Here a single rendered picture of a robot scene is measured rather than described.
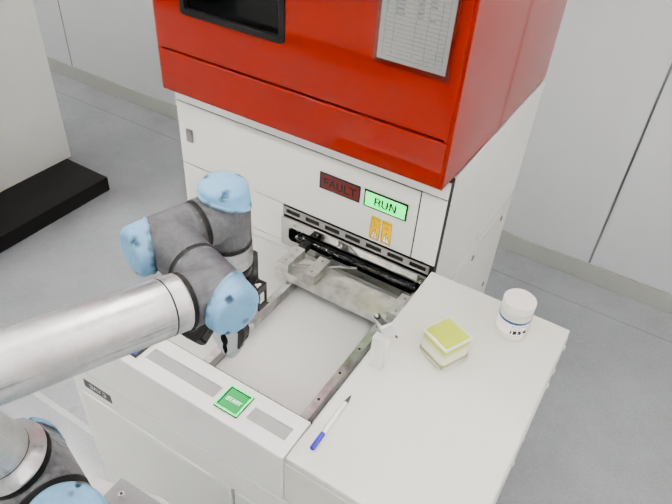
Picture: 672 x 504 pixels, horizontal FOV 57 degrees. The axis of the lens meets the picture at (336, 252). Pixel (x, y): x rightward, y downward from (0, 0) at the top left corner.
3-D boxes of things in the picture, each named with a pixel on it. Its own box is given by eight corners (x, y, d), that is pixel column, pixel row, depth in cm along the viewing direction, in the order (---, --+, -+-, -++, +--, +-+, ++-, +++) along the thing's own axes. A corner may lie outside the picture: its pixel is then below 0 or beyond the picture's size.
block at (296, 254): (294, 252, 168) (295, 244, 166) (305, 257, 167) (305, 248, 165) (277, 268, 163) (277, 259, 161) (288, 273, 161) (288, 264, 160)
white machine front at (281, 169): (193, 200, 194) (180, 79, 169) (428, 306, 164) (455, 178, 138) (186, 205, 192) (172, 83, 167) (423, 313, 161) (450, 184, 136)
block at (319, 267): (319, 263, 165) (320, 255, 163) (330, 268, 164) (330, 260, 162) (302, 280, 160) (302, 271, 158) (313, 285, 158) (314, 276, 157)
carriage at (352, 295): (292, 259, 170) (292, 251, 168) (410, 314, 157) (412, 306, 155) (275, 275, 165) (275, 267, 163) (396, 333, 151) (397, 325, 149)
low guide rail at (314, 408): (394, 306, 163) (395, 297, 161) (401, 309, 162) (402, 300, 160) (283, 444, 129) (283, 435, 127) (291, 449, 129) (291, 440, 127)
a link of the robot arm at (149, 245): (152, 261, 78) (226, 229, 84) (110, 216, 84) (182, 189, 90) (158, 305, 83) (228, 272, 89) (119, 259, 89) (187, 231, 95)
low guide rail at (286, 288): (309, 266, 173) (309, 258, 171) (315, 269, 172) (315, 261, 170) (185, 385, 139) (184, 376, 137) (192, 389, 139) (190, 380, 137)
